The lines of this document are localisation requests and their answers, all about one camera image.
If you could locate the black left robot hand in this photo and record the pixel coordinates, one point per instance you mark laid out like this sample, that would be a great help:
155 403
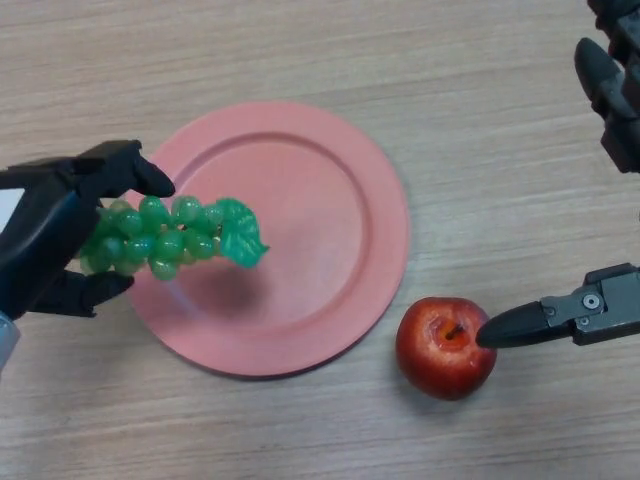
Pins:
40 250

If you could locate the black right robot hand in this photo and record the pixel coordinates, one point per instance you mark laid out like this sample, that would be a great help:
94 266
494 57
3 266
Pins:
600 312

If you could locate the green grape bunch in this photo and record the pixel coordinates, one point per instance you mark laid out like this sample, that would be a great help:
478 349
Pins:
165 240

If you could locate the pink round plate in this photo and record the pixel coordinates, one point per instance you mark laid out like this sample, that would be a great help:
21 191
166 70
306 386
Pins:
310 225

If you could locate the red apple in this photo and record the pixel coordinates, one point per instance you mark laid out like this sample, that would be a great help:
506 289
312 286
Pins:
440 372

